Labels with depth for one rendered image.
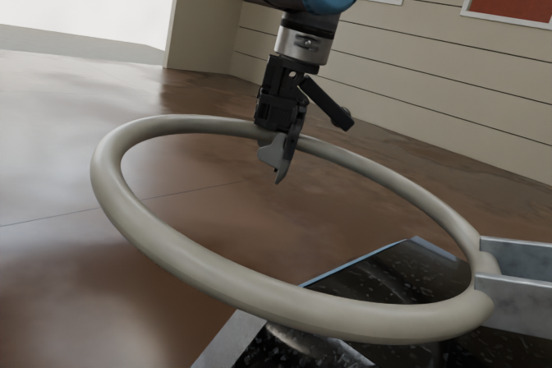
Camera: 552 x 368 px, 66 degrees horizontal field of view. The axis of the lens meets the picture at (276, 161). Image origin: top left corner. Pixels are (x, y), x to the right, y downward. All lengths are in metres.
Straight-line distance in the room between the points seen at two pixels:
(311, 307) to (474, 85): 6.53
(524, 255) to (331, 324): 0.29
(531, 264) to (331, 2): 0.36
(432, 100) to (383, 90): 0.82
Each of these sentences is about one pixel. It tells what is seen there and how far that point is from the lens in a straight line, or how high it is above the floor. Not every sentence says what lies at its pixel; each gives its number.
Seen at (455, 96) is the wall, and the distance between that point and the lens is 6.82.
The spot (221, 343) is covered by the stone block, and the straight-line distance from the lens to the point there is 0.55.
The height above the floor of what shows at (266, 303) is 0.91.
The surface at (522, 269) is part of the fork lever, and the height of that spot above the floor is 0.90.
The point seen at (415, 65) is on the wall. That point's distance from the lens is 7.04.
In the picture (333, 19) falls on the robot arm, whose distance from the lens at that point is 0.70.
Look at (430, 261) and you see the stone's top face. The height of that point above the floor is 0.83.
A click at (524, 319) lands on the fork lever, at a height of 0.90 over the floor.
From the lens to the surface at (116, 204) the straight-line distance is 0.39.
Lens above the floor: 1.09
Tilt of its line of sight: 17 degrees down
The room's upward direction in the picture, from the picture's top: 14 degrees clockwise
